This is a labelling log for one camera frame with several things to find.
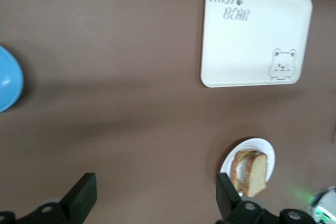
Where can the cream bear print tray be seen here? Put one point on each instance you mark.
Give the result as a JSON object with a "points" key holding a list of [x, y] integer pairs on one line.
{"points": [[252, 43]]}

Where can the fried egg toy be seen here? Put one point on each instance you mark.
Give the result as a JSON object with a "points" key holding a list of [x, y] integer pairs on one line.
{"points": [[240, 170]]}

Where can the white round plate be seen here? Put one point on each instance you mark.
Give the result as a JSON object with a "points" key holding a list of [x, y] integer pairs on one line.
{"points": [[252, 144]]}

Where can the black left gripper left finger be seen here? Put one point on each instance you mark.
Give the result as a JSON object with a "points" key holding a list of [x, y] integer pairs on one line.
{"points": [[84, 195]]}

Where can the plain toast bread slice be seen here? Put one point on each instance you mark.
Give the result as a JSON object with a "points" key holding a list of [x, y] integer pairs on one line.
{"points": [[256, 174]]}

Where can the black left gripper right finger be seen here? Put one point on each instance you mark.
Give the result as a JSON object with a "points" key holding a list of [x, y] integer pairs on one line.
{"points": [[225, 195]]}

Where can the blue bowl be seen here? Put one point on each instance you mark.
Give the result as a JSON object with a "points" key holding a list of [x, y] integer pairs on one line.
{"points": [[8, 77]]}

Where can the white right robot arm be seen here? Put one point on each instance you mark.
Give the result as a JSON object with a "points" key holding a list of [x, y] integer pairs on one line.
{"points": [[325, 203]]}

